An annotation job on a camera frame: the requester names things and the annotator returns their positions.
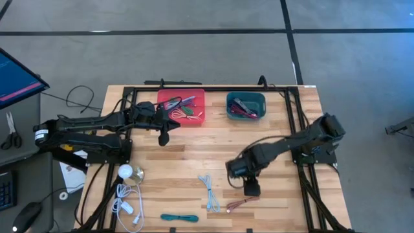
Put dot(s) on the yellow clamp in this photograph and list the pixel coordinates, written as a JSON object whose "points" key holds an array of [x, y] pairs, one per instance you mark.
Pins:
{"points": [[67, 147]]}

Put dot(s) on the black aluminium table frame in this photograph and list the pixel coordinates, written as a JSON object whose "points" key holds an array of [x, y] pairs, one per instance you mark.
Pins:
{"points": [[210, 88]]}

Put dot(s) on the white paper sheet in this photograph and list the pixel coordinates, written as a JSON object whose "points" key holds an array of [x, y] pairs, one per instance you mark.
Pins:
{"points": [[72, 178]]}

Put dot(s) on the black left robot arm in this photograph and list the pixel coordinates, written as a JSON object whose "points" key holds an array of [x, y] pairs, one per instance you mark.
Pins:
{"points": [[90, 121]]}

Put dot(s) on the white globe lamp gold base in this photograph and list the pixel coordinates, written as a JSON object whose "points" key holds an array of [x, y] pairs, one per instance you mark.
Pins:
{"points": [[125, 171]]}

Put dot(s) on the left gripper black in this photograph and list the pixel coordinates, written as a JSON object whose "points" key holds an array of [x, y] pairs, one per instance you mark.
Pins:
{"points": [[148, 118]]}

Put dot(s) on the pink red plastic bin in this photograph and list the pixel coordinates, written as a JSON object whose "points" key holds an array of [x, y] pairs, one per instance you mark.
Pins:
{"points": [[197, 124]]}

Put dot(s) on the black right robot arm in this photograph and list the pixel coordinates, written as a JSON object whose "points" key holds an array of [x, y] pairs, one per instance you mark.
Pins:
{"points": [[275, 150]]}

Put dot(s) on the teal plastic bin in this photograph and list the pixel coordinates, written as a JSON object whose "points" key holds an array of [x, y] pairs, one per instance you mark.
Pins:
{"points": [[255, 97]]}

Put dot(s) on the black keyboard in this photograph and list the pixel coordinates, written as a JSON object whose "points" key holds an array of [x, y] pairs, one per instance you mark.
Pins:
{"points": [[6, 192]]}

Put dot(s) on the black computer mouse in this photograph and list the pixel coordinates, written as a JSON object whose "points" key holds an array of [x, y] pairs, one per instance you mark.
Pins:
{"points": [[27, 217]]}

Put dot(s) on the black diagonal stand beam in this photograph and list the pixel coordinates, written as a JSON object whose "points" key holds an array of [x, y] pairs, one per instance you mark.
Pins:
{"points": [[74, 165]]}

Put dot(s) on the grey metal stand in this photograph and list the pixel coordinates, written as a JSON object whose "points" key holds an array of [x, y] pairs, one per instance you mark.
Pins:
{"points": [[402, 129]]}

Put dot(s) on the computer monitor blue screen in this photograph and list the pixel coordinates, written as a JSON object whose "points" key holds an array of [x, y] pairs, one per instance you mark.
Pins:
{"points": [[16, 81]]}

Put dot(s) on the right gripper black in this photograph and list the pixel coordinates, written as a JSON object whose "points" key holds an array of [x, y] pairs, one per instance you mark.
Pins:
{"points": [[239, 168]]}

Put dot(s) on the grey side desk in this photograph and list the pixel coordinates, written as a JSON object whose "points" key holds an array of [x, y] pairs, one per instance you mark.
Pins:
{"points": [[29, 181]]}

